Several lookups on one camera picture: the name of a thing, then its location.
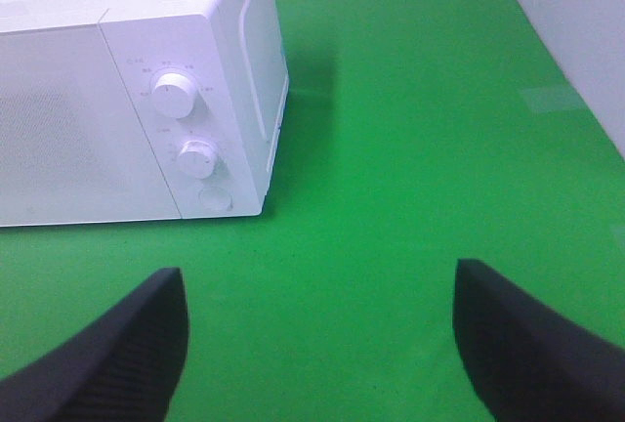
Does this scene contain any white microwave oven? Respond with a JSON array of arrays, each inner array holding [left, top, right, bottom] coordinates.
[[1, 0, 289, 219]]

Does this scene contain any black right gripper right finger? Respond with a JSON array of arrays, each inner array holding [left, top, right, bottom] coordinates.
[[452, 259, 624, 421]]

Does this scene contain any clear tape patch on table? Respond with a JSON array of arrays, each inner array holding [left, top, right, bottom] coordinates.
[[520, 85, 585, 113]]

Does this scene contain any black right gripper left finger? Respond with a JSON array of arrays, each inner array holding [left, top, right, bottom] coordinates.
[[1, 268, 188, 421]]

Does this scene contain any round door release button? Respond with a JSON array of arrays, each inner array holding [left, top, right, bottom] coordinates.
[[198, 186, 232, 212]]

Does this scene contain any white microwave knob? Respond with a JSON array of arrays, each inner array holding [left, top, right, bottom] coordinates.
[[176, 140, 219, 180], [149, 70, 198, 119]]

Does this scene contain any white microwave door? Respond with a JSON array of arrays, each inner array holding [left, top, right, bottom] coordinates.
[[1, 26, 180, 227]]

